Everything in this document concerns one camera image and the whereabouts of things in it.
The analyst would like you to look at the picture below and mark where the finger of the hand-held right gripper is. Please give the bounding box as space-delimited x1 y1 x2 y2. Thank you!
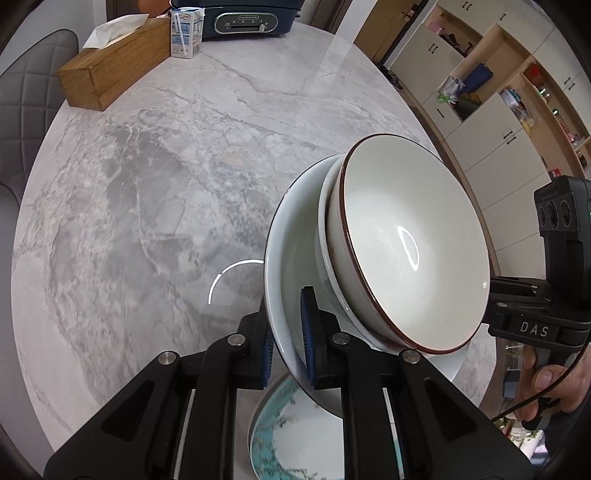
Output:
489 275 551 294
491 294 550 310

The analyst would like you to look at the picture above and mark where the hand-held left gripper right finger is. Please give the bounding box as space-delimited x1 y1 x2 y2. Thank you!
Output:
300 286 533 480

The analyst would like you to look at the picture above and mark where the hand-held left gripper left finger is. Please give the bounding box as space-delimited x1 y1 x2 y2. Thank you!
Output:
44 296 276 480

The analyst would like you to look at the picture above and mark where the large white bowl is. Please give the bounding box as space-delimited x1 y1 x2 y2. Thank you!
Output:
264 154 467 418

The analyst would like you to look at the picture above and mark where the teal floral plate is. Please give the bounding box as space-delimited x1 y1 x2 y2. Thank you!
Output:
249 371 402 480

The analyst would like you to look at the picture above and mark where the small white bowl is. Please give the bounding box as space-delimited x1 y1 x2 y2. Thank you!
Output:
316 157 416 354

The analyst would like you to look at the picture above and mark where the brown-rimmed white bowl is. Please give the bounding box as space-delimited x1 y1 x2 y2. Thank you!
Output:
325 134 491 354

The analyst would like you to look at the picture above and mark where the person's right hand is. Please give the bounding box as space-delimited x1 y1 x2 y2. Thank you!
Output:
513 344 591 432

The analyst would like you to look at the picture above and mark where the white and wood shelf cabinet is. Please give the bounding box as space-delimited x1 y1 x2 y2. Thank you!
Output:
383 0 591 287

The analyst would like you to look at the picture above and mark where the blue bag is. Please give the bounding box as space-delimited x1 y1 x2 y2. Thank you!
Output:
462 64 491 95

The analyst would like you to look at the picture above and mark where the brown wooden door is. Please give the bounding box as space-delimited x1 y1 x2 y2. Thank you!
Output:
355 0 439 65

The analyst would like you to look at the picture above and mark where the dark blue toaster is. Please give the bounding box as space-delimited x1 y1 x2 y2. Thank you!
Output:
171 0 301 41

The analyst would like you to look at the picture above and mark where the milk carton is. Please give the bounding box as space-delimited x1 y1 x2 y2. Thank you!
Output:
170 6 206 59

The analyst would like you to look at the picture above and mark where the wooden tissue box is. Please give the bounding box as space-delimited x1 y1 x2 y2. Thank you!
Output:
56 17 172 112

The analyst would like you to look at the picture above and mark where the grey quilted chair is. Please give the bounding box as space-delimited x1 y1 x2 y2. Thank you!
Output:
0 28 77 208

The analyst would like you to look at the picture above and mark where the white tissue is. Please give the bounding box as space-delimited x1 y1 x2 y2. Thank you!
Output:
82 13 151 51

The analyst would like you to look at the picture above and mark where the black cable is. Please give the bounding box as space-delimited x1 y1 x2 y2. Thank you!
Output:
490 339 591 422

